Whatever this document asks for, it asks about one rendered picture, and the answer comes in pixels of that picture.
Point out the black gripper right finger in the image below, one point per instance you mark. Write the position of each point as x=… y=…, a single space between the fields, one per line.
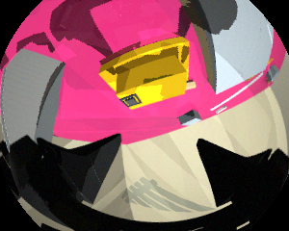
x=227 y=171

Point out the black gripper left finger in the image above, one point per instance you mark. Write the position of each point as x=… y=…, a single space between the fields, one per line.
x=85 y=166

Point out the white panel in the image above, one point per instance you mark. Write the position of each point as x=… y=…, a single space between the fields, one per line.
x=235 y=38

